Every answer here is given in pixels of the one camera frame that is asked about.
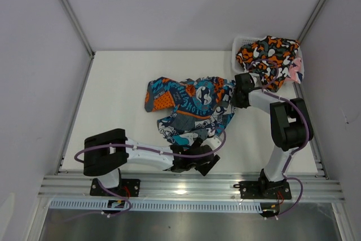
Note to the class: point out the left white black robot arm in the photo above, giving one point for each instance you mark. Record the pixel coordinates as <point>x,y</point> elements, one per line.
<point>105,153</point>

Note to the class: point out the orange camouflage shorts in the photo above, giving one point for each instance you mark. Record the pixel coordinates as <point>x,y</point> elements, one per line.
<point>268,60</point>

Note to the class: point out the blue orange patterned shorts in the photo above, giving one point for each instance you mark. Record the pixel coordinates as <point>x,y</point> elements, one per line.
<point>199,108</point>

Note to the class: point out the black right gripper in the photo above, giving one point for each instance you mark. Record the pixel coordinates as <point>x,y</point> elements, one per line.
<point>234,103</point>

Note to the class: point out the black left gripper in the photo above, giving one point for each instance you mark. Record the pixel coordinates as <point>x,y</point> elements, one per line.
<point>205,168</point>

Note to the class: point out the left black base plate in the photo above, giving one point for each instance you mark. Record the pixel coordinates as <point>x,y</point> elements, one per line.
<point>127,188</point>

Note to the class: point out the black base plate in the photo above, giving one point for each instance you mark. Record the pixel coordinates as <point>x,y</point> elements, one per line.
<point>127,188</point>
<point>264,190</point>

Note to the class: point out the right aluminium frame post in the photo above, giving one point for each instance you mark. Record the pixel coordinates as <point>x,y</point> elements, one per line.
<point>320,4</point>

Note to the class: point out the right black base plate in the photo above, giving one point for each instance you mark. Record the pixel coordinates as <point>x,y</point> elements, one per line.
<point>264,190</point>

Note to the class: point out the pink white patterned shorts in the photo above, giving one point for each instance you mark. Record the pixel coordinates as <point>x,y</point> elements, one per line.
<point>296,71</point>

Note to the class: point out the aluminium front rail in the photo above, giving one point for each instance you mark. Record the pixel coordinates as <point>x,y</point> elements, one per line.
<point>191,187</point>

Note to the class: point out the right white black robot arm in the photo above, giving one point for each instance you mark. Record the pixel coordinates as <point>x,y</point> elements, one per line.
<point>291,128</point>

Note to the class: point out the white slotted cable duct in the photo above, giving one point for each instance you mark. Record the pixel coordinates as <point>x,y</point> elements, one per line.
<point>154,205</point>

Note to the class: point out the white perforated plastic basket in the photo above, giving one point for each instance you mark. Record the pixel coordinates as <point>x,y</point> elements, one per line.
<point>238,54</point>

